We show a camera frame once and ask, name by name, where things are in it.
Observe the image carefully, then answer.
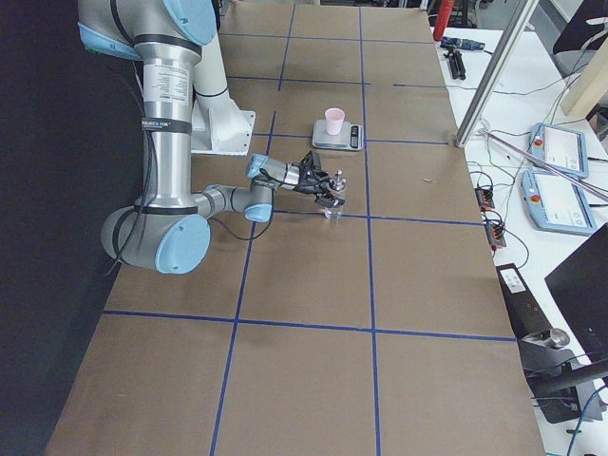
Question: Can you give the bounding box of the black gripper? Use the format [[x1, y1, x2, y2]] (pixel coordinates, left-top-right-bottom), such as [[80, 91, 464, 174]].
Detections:
[[294, 151, 346, 208]]

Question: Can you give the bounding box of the clear glass sauce bottle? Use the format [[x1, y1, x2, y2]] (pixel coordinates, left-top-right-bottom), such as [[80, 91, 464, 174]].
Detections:
[[324, 169, 347, 220]]

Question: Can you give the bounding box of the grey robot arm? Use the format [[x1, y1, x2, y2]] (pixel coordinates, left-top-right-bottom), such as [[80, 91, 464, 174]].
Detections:
[[78, 1, 344, 275]]

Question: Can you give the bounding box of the digital kitchen scale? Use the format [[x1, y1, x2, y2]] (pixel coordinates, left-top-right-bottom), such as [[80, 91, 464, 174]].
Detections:
[[312, 120, 364, 151]]

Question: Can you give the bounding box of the black folded tripod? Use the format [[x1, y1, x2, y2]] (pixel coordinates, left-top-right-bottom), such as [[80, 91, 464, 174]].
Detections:
[[444, 47, 466, 81]]

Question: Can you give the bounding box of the red cylinder bottle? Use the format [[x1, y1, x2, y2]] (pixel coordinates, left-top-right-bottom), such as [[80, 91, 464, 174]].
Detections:
[[433, 0, 454, 42]]

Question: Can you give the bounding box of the blue teach pendant near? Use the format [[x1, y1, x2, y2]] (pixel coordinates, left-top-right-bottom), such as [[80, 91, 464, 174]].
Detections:
[[521, 170, 598, 236]]

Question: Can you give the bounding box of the blue teach pendant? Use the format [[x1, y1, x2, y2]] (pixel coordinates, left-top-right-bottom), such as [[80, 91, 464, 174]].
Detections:
[[530, 123, 589, 179], [521, 170, 598, 236]]

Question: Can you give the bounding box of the black box with label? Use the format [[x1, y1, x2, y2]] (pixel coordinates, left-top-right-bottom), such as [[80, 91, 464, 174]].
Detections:
[[496, 263, 552, 339]]

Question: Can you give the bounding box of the blue teach pendant far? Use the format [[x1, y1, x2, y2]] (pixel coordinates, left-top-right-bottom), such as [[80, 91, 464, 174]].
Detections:
[[530, 123, 589, 179]]

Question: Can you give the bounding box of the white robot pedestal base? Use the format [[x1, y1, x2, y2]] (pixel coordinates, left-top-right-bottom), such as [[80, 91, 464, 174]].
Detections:
[[192, 35, 256, 156]]

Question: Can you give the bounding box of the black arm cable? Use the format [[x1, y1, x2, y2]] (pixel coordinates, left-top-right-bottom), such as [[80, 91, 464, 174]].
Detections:
[[104, 70, 272, 276]]

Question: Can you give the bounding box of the aluminium frame post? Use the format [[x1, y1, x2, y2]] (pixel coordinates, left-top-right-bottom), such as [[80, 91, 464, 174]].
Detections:
[[454, 0, 539, 148]]

